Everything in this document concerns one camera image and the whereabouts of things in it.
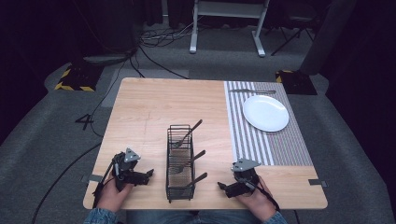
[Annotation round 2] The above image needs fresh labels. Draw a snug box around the left hand-held gripper cable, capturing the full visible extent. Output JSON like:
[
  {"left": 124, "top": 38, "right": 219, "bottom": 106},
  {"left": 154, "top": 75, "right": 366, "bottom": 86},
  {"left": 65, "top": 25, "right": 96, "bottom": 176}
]
[{"left": 92, "top": 161, "right": 116, "bottom": 209}]

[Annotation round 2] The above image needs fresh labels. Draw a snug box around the black handled knife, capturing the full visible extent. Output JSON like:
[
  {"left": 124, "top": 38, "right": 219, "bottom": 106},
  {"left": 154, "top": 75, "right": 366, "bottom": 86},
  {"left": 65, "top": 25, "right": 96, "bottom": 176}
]
[{"left": 229, "top": 89, "right": 277, "bottom": 94}]

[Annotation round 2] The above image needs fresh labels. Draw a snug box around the long black floor cable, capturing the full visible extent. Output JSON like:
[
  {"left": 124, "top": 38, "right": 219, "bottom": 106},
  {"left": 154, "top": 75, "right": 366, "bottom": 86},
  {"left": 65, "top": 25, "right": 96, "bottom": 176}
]
[{"left": 30, "top": 46, "right": 141, "bottom": 224}]

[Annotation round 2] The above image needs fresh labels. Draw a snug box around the hand-held gripper cable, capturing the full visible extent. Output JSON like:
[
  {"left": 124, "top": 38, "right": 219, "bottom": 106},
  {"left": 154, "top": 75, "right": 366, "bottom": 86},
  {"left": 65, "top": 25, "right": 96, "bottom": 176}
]
[
  {"left": 92, "top": 161, "right": 116, "bottom": 209},
  {"left": 247, "top": 180, "right": 282, "bottom": 213}
]

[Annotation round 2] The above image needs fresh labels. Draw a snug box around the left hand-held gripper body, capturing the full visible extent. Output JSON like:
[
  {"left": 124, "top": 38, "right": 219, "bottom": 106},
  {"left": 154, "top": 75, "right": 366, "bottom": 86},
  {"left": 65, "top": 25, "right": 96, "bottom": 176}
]
[{"left": 111, "top": 147, "right": 148, "bottom": 192}]

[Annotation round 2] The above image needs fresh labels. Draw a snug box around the black handled fork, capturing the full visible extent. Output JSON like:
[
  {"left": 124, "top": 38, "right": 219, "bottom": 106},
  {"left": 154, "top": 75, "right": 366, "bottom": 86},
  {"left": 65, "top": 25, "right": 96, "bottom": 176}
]
[
  {"left": 173, "top": 149, "right": 206, "bottom": 175},
  {"left": 172, "top": 119, "right": 204, "bottom": 149},
  {"left": 182, "top": 172, "right": 208, "bottom": 189}
]

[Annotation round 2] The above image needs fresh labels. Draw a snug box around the grey striped placemat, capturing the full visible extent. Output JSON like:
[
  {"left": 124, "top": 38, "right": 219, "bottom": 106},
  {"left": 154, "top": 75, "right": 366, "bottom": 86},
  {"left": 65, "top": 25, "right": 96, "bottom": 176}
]
[{"left": 223, "top": 80, "right": 314, "bottom": 167}]

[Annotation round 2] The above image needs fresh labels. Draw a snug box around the white metal table frame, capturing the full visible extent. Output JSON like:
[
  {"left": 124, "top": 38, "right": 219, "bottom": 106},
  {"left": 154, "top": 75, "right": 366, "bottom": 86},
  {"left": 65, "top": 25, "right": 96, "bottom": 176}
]
[{"left": 189, "top": 0, "right": 271, "bottom": 58}]

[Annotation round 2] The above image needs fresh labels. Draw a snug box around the black wire cutlery basket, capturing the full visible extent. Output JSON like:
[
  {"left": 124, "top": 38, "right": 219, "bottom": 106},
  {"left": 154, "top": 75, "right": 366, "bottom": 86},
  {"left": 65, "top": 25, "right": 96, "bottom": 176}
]
[{"left": 165, "top": 124, "right": 196, "bottom": 203}]

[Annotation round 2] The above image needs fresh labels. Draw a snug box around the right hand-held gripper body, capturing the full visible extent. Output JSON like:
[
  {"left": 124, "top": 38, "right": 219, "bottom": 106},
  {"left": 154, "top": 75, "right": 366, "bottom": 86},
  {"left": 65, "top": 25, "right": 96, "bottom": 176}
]
[{"left": 224, "top": 158, "right": 262, "bottom": 199}]

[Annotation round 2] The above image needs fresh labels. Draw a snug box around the person's left hand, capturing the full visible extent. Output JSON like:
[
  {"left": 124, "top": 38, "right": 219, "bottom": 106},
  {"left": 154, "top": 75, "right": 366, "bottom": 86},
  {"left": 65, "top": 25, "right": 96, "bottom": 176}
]
[{"left": 97, "top": 174, "right": 135, "bottom": 214}]

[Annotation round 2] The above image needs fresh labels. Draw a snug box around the bundle of floor cables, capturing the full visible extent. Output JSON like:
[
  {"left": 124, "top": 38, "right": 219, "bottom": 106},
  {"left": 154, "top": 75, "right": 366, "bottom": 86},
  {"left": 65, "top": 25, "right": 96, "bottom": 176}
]
[{"left": 136, "top": 18, "right": 200, "bottom": 80}]

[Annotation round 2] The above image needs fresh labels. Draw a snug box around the black tripod stand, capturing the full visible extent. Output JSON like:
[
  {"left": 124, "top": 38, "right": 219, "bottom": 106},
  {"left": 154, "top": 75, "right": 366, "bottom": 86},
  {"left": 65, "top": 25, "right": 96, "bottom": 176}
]
[{"left": 270, "top": 12, "right": 316, "bottom": 57}]

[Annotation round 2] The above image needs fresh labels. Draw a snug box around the person's right hand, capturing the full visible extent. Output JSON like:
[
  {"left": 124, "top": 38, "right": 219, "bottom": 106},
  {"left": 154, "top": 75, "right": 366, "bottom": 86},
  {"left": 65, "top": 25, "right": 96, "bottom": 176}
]
[{"left": 236, "top": 175, "right": 277, "bottom": 222}]

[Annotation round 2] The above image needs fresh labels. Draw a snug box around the black yellow striped base plate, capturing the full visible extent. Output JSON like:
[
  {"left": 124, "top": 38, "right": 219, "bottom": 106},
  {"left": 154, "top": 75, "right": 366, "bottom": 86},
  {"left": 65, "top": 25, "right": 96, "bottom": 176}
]
[
  {"left": 275, "top": 69, "right": 318, "bottom": 95},
  {"left": 53, "top": 63, "right": 105, "bottom": 92}
]

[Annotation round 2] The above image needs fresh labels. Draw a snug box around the white round plate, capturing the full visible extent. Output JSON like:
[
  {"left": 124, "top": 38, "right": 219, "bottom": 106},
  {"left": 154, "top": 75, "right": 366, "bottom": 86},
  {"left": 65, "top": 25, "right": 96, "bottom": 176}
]
[{"left": 242, "top": 94, "right": 290, "bottom": 133}]

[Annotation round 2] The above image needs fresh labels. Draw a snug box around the right hand-held gripper cable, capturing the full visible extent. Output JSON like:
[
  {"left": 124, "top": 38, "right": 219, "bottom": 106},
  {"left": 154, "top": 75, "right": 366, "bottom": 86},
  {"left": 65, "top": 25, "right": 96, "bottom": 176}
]
[{"left": 247, "top": 180, "right": 282, "bottom": 213}]

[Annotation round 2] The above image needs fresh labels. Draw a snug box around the grey curtain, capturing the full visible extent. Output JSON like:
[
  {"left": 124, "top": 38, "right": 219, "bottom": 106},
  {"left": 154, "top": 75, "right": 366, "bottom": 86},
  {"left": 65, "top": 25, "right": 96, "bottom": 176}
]
[{"left": 299, "top": 0, "right": 359, "bottom": 76}]

